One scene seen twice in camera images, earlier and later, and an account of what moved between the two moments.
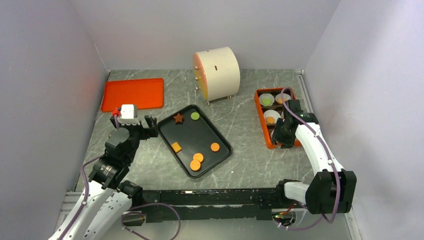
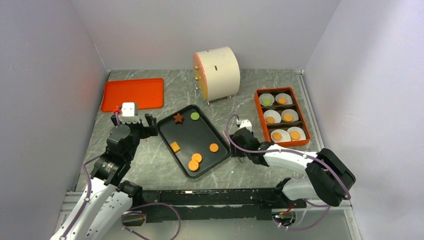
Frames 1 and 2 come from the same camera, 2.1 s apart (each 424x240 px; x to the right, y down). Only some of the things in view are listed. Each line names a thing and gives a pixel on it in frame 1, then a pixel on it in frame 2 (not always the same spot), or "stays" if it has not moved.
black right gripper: x=277 y=136 -> x=234 y=150
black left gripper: x=151 y=122 stays
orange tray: x=145 y=93 stays
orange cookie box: x=270 y=106 stays
